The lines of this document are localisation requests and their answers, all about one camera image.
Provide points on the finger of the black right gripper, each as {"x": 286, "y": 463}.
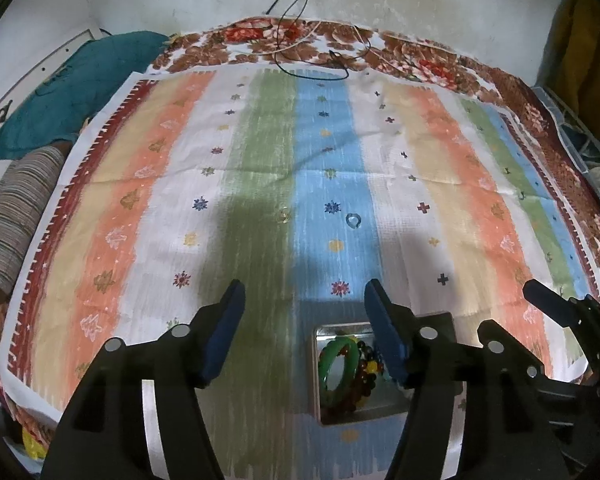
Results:
{"x": 509, "y": 364}
{"x": 565, "y": 304}

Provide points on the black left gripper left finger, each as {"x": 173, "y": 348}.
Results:
{"x": 102, "y": 433}

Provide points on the grey striped pillow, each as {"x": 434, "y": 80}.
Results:
{"x": 25, "y": 190}

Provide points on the teal pillow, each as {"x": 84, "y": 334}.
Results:
{"x": 55, "y": 111}

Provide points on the floral red brown bedsheet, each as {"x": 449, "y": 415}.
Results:
{"x": 345, "y": 50}

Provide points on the yellow brown hanging cloth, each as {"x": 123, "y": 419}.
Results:
{"x": 572, "y": 69}

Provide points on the metal jewelry tin box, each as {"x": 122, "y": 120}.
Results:
{"x": 373, "y": 395}

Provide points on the striped colourful woven cloth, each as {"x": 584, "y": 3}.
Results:
{"x": 303, "y": 187}

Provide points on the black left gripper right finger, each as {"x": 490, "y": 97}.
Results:
{"x": 505, "y": 436}

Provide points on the green jade bangle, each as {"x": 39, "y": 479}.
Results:
{"x": 336, "y": 369}

